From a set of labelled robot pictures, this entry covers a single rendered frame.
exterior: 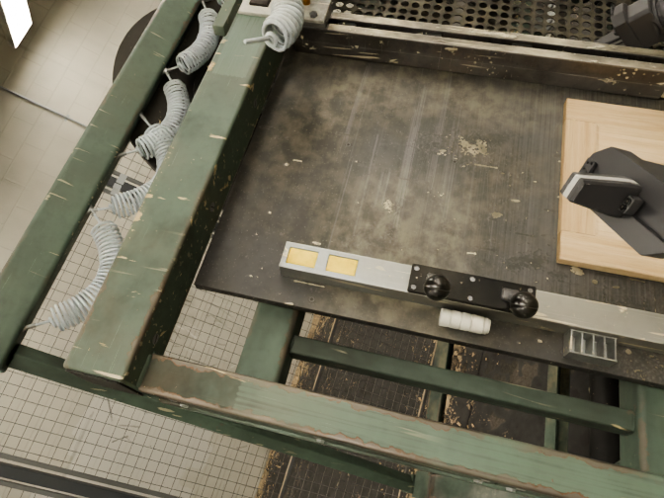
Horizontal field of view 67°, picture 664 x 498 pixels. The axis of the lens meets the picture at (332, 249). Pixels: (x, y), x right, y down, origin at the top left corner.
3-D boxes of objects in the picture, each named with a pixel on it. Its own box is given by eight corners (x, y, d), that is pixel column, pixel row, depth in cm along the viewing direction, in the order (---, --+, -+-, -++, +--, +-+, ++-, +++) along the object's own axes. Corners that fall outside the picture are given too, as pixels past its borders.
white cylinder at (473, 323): (437, 327, 83) (485, 338, 82) (440, 321, 80) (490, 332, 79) (440, 311, 84) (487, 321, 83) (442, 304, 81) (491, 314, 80)
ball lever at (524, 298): (518, 308, 80) (539, 323, 67) (494, 303, 81) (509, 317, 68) (523, 286, 80) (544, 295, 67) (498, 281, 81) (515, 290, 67)
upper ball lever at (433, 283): (443, 293, 82) (449, 305, 69) (420, 289, 83) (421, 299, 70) (448, 271, 82) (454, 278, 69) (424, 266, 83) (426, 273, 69)
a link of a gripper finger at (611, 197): (581, 169, 40) (637, 182, 42) (559, 203, 42) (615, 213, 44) (594, 179, 39) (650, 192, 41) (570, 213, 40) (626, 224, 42)
